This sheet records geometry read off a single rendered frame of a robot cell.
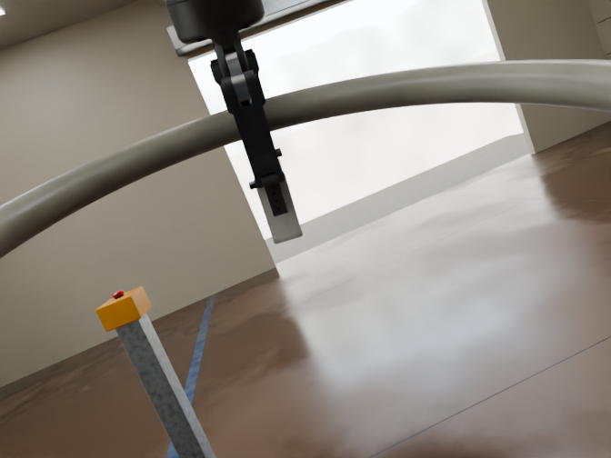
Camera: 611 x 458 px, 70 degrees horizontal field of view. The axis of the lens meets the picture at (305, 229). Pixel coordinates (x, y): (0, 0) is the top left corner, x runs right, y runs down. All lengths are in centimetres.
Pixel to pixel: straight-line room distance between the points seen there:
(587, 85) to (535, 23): 776
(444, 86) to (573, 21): 812
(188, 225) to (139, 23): 275
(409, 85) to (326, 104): 7
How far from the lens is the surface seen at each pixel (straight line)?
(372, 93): 39
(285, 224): 43
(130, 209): 641
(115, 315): 149
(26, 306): 702
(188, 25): 38
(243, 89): 35
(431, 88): 37
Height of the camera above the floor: 126
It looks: 8 degrees down
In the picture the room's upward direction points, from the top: 22 degrees counter-clockwise
